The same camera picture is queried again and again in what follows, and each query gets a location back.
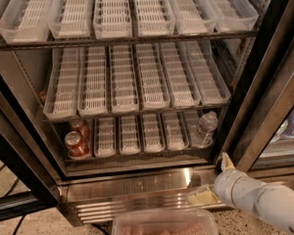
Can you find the bottom shelf tray one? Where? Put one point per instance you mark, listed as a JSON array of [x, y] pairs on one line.
[[88, 142]]

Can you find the bottom shelf tray three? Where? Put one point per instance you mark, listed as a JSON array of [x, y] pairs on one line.
[[129, 136]]

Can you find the glass fridge door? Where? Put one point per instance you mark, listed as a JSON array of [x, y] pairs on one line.
[[266, 148]]

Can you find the middle shelf tray four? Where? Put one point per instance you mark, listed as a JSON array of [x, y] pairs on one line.
[[154, 91]]

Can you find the top shelf tray four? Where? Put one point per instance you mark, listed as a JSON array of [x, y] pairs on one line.
[[154, 17]]

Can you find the bottom shelf tray two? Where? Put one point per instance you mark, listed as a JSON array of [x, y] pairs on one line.
[[104, 138]]

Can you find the middle shelf tray one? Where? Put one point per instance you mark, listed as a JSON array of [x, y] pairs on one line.
[[62, 89]]

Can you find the shelf tray six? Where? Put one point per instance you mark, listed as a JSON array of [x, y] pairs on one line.
[[234, 15], [206, 73], [191, 118]]

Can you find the red soda can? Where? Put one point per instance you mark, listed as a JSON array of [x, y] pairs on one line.
[[80, 125], [78, 148]]

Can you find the top shelf tray three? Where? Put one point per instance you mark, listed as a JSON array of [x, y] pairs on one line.
[[112, 19]]

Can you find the bottom shelf tray four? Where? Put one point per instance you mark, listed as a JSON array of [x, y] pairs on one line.
[[153, 136]]

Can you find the shelf tray two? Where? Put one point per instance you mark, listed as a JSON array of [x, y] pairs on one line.
[[70, 18], [92, 90], [104, 138]]

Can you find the top shelf tray one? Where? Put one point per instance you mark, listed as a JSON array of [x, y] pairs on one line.
[[25, 21]]

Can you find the shelf tray five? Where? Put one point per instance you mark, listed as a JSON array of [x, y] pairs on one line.
[[184, 93], [174, 130], [193, 17]]

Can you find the top shelf tray five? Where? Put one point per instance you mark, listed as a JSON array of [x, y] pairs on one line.
[[193, 17]]

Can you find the clear plastic food container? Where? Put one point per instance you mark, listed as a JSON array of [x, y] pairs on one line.
[[165, 222]]

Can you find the stainless steel fridge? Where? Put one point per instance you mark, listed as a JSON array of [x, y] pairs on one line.
[[95, 190]]

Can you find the bottom shelf tray five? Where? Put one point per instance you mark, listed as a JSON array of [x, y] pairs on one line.
[[174, 130]]

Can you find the front red soda can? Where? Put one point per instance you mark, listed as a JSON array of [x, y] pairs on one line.
[[78, 148]]

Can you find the shelf tray four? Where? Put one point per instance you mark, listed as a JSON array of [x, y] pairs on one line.
[[153, 136], [154, 91], [154, 17]]

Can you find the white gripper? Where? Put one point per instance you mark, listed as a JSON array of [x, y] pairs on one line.
[[223, 185]]

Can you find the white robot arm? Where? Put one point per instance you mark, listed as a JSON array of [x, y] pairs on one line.
[[268, 202]]

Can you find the shelf tray one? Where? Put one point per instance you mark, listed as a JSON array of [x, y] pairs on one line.
[[25, 21], [88, 142], [62, 89]]

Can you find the bottom shelf tray six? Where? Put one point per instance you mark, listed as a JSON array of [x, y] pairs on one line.
[[191, 118]]

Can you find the middle shelf tray six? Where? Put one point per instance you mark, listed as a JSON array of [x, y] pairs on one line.
[[206, 73]]

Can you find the rear red soda can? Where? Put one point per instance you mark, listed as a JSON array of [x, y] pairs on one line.
[[80, 125]]

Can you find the middle shelf tray five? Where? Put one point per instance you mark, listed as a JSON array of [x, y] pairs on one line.
[[184, 93]]

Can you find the clear plastic water bottle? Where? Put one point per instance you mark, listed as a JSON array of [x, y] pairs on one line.
[[204, 130]]

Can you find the shelf tray three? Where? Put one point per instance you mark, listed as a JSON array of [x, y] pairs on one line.
[[129, 136], [112, 19], [124, 95]]

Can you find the middle shelf tray two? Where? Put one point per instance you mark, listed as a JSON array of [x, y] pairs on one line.
[[92, 90]]

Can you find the top shelf tray two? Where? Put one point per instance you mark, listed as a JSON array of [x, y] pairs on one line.
[[70, 18]]

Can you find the top shelf tray six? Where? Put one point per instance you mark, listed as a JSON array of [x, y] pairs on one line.
[[234, 15]]

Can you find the middle shelf tray three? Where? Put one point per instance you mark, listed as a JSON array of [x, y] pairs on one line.
[[124, 95]]

